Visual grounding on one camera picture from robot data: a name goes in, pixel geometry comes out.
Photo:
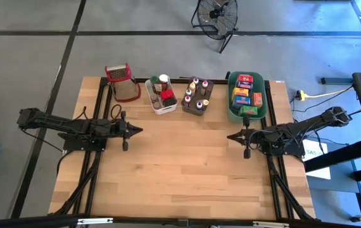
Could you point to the white-lidded spice jar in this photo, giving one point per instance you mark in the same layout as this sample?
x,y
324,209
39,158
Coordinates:
x,y
164,77

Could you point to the black caster wheel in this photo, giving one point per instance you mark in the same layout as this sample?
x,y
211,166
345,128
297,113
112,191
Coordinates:
x,y
356,218

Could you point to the yellow mini cereal box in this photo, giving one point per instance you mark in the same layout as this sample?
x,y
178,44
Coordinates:
x,y
240,92

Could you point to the green black pepper tin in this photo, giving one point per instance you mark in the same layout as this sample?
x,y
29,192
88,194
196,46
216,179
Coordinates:
x,y
170,102

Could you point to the grey metal bar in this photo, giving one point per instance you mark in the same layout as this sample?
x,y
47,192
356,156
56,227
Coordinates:
x,y
335,80

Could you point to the black crossbar with silver brackets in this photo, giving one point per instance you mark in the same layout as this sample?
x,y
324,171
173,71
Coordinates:
x,y
41,221

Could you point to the white plastic bin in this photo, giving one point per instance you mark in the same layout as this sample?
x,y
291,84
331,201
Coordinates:
x,y
164,111

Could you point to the grey plastic bin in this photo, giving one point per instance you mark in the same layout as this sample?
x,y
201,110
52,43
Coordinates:
x,y
210,92

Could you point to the red mini cereal box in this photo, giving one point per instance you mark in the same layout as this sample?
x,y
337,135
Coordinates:
x,y
244,78

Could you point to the yellow-orange dropper bottle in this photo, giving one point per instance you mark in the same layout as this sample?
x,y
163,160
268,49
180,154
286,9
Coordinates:
x,y
192,86

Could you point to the small saffron glass jar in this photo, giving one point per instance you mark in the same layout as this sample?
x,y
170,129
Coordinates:
x,y
156,104

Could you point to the blue Rice Krispies box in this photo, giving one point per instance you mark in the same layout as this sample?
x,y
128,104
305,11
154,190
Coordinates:
x,y
240,101

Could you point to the purple-capped dropper bottle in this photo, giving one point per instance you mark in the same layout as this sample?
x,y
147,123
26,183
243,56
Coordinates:
x,y
199,104

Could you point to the black table frame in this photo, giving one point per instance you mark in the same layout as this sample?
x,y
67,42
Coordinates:
x,y
221,81

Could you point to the blue Frosted Flakes box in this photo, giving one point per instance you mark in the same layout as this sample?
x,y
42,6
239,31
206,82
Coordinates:
x,y
244,85

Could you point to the black floor fan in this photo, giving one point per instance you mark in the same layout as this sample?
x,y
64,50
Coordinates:
x,y
213,14

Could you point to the green-capped dropper bottle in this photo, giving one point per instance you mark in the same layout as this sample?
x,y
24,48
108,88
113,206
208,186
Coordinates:
x,y
188,92

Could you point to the green-lidded spice jar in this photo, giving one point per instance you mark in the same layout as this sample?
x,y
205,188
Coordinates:
x,y
154,79

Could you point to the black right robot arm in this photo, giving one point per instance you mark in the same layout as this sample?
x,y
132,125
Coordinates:
x,y
294,130

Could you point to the green mini cereal box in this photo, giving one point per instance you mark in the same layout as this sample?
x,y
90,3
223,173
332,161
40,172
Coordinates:
x,y
248,110

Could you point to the small brown-filled glass jar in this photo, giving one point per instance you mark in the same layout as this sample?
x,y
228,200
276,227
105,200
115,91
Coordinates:
x,y
154,97

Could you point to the red spice tin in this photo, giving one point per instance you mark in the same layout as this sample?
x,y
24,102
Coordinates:
x,y
167,94

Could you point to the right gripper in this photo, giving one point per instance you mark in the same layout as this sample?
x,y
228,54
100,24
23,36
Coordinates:
x,y
253,137

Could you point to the orange mini cereal box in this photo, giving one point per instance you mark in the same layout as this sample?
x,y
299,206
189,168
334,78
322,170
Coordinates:
x,y
257,99

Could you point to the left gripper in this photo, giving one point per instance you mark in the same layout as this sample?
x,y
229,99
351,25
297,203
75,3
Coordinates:
x,y
124,130

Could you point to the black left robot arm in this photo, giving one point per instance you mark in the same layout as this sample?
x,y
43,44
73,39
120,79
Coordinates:
x,y
73,125

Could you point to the green plastic bin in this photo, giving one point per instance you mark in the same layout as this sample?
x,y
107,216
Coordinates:
x,y
263,85

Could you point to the white paper sheet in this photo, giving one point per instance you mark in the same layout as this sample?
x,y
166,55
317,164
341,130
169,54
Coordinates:
x,y
321,172

